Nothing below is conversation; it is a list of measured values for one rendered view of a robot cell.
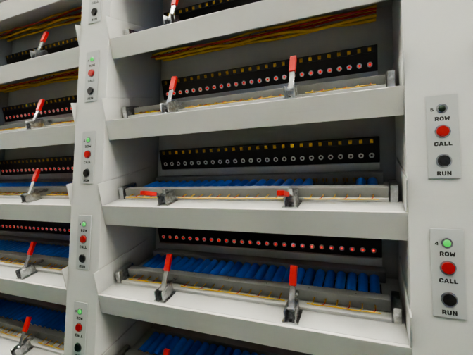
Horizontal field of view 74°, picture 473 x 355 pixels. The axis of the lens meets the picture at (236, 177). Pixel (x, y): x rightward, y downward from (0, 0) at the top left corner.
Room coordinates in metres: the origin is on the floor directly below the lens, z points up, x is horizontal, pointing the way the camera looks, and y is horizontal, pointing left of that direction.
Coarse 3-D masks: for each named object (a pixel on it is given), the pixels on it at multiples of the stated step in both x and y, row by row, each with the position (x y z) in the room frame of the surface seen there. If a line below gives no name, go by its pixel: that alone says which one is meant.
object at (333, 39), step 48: (192, 0) 0.85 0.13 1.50; (240, 48) 0.79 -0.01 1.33; (288, 48) 0.74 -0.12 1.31; (336, 48) 0.70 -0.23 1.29; (384, 48) 0.66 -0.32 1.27; (48, 96) 1.08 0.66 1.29; (192, 144) 0.85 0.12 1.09; (240, 144) 0.79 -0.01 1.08; (384, 144) 0.66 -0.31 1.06; (384, 240) 0.66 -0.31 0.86
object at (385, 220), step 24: (192, 168) 0.82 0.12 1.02; (216, 168) 0.78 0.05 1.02; (240, 168) 0.76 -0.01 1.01; (264, 168) 0.74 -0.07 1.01; (288, 168) 0.71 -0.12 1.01; (312, 168) 0.69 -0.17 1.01; (336, 168) 0.67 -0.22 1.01; (360, 168) 0.65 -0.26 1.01; (120, 192) 0.74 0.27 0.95; (120, 216) 0.69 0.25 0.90; (144, 216) 0.67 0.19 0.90; (168, 216) 0.64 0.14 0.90; (192, 216) 0.62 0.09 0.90; (216, 216) 0.60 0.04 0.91; (240, 216) 0.58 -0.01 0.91; (264, 216) 0.56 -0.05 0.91; (288, 216) 0.54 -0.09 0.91; (312, 216) 0.53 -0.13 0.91; (336, 216) 0.51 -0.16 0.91; (360, 216) 0.50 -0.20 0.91; (384, 216) 0.48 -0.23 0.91
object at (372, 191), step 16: (128, 192) 0.74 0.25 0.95; (160, 192) 0.70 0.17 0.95; (176, 192) 0.69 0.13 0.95; (192, 192) 0.67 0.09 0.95; (208, 192) 0.65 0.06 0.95; (224, 192) 0.64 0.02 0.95; (240, 192) 0.63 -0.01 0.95; (256, 192) 0.61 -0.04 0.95; (272, 192) 0.60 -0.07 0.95; (304, 192) 0.58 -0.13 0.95; (320, 192) 0.57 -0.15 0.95; (336, 192) 0.55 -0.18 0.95; (352, 192) 0.54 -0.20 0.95; (368, 192) 0.53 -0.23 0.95; (384, 192) 0.52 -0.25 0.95
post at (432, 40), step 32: (416, 0) 0.46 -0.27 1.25; (448, 0) 0.44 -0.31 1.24; (416, 32) 0.46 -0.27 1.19; (448, 32) 0.44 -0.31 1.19; (416, 64) 0.46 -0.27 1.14; (448, 64) 0.45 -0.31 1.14; (416, 96) 0.46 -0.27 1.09; (416, 128) 0.46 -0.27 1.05; (416, 160) 0.46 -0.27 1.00; (416, 192) 0.46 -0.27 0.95; (448, 192) 0.45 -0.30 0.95; (416, 224) 0.46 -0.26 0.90; (448, 224) 0.45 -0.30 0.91; (416, 256) 0.46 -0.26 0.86; (416, 288) 0.46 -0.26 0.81; (416, 320) 0.47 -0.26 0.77; (448, 320) 0.45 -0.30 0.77; (416, 352) 0.47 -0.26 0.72; (448, 352) 0.45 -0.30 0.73
